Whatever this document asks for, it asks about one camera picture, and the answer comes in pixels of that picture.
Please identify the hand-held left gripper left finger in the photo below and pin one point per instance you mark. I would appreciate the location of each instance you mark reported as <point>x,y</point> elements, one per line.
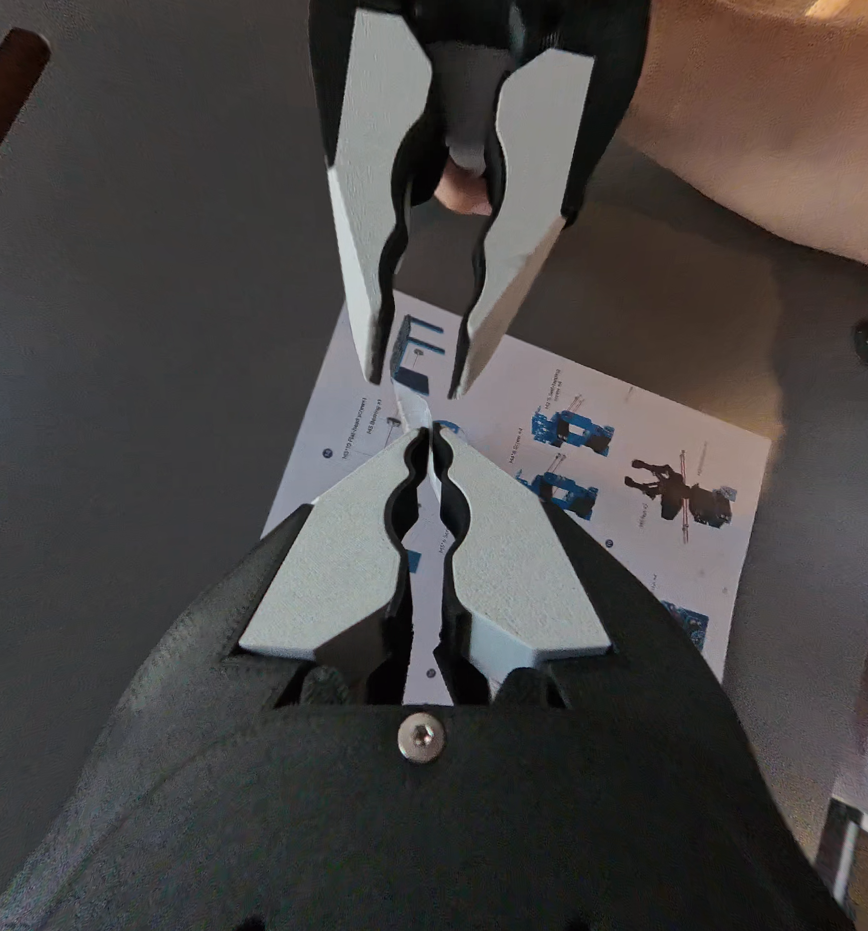
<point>332,567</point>

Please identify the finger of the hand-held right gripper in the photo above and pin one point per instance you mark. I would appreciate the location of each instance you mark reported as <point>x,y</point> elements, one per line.
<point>543,145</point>
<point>375,145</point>

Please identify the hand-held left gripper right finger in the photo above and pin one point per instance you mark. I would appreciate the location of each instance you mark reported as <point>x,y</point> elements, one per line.
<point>521,574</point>

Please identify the printed instruction sheet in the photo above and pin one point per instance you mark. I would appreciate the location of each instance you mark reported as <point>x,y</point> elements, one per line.
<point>724,553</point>

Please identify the person's right forearm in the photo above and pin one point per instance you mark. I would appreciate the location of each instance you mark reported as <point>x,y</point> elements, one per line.
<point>768,109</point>

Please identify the black desk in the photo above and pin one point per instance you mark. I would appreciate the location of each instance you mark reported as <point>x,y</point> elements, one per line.
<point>150,364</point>

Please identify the person's right hand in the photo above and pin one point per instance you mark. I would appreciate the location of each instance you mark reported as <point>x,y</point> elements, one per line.
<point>463,193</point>

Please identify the brown cardboard box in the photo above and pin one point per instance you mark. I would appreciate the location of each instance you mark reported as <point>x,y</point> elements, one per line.
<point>863,858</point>

